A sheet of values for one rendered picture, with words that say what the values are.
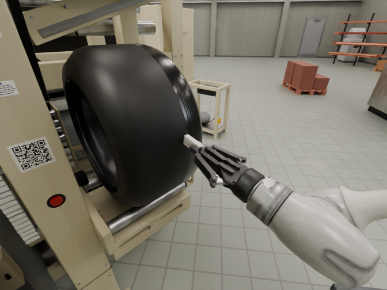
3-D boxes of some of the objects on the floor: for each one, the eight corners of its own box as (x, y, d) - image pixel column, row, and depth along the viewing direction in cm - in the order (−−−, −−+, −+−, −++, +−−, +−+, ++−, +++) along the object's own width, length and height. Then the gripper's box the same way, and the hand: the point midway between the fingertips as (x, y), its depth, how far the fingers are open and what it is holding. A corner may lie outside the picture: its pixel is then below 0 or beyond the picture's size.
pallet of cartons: (308, 85, 616) (316, 60, 579) (326, 95, 514) (336, 67, 477) (281, 84, 624) (286, 60, 588) (293, 94, 522) (300, 66, 486)
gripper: (276, 166, 44) (203, 121, 57) (243, 194, 36) (166, 135, 49) (265, 188, 49) (199, 141, 62) (234, 217, 41) (166, 157, 54)
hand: (193, 144), depth 54 cm, fingers closed
